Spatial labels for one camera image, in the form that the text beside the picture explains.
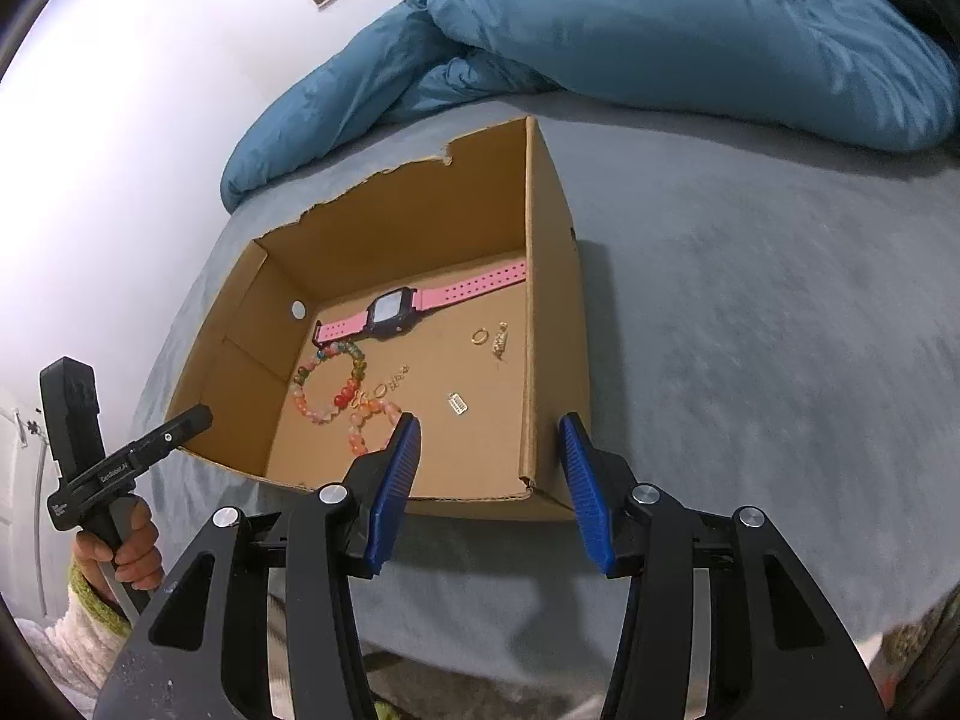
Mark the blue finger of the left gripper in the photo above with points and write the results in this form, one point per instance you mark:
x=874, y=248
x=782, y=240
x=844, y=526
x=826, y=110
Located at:
x=163, y=440

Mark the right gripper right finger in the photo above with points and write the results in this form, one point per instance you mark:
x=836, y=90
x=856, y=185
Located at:
x=581, y=463

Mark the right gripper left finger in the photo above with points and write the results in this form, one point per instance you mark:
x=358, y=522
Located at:
x=393, y=489

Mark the gold rectangular clasp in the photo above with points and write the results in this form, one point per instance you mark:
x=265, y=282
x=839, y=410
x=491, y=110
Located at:
x=457, y=404

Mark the pink strap smartwatch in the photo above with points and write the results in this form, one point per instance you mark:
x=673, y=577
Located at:
x=399, y=310

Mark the gold earring charm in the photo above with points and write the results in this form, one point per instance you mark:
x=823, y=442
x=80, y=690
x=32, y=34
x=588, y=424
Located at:
x=498, y=345

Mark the left knit sleeve forearm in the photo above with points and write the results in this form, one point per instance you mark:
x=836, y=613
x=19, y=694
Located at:
x=78, y=651

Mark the left hand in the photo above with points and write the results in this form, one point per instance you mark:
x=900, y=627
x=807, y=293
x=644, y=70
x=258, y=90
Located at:
x=138, y=562

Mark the brown cardboard box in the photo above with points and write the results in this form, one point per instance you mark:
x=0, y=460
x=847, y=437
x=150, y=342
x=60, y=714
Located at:
x=290, y=414

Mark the grey bed sheet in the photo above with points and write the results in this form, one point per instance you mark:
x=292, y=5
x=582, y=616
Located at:
x=772, y=320

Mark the blue duvet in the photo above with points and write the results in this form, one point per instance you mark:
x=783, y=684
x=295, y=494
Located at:
x=876, y=73

